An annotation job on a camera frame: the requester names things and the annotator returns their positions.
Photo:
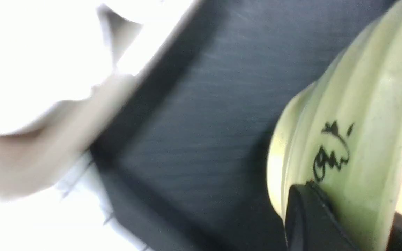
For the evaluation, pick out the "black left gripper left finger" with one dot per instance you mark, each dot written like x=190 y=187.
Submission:
x=310 y=223

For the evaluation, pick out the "yellow noodle bowl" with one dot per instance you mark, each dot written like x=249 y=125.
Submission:
x=344 y=133

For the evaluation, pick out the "black plastic serving tray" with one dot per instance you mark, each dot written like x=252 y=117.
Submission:
x=184 y=161

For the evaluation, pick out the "large white plastic tub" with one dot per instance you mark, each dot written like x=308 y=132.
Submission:
x=66 y=69

